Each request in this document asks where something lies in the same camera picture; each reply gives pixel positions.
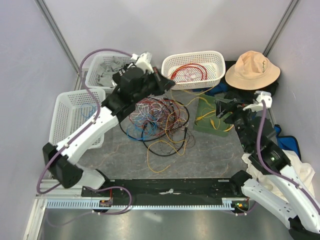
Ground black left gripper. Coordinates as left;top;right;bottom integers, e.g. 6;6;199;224
133;67;176;103

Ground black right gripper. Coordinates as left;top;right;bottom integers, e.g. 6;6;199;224
214;97;261;150

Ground red wire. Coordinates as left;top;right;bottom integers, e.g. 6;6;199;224
128;97;183;138

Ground yellow ethernet cable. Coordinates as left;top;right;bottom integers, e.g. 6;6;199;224
194;96;235;133

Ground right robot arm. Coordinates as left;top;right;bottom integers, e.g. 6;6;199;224
215;92;320;240

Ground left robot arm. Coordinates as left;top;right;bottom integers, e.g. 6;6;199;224
42;67;175;197

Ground black garment under hat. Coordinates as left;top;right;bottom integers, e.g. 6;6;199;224
223;60;280;101

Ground green rectangular tray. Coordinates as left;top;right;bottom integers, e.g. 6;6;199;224
193;94;234;137

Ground white oval perforated basket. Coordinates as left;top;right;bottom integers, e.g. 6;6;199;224
161;50;226;90

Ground black printed t-shirt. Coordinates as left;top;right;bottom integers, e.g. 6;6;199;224
112;62;136;85

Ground beige bucket hat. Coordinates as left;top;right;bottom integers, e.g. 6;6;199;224
225;50;281;91

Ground grey cloth in basket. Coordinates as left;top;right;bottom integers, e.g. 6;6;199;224
96;56;125;88

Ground white rectangular basket back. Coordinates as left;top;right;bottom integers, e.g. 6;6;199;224
84;52;135;94

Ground white rectangular basket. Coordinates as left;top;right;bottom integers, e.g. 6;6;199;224
84;52;135;94
48;89;97;145

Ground white rectangular basket left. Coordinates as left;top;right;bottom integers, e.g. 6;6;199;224
48;89;97;145

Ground white cloth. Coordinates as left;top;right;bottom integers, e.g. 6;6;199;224
241;150;315;202

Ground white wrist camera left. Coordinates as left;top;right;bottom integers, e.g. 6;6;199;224
131;51;154;73

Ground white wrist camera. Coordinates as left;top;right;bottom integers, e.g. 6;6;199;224
242;90;273;112
131;51;154;73

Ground white wire in pile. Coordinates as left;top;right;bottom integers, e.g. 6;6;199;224
129;99;191;126

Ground red cable in basket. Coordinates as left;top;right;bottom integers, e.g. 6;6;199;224
169;63;208;83

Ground brown wire in pile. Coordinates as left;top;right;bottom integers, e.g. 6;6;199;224
139;104;196;155

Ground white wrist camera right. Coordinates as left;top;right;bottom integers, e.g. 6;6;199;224
242;90;273;112

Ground blue cloth at wall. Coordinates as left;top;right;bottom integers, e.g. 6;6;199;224
273;124;302;160

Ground blue cable in basket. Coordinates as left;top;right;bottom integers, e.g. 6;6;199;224
80;102;97;118

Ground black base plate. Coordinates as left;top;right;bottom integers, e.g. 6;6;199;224
81;177;260;207

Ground slotted cable duct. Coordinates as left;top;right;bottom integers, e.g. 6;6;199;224
46;198;247;211

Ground aluminium corner post right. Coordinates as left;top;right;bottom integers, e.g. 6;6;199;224
262;0;300;57

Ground aluminium corner post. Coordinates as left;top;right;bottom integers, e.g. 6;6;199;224
262;0;300;57
35;0;79;73

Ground aluminium corner post left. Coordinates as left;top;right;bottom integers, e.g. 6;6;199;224
35;0;79;73

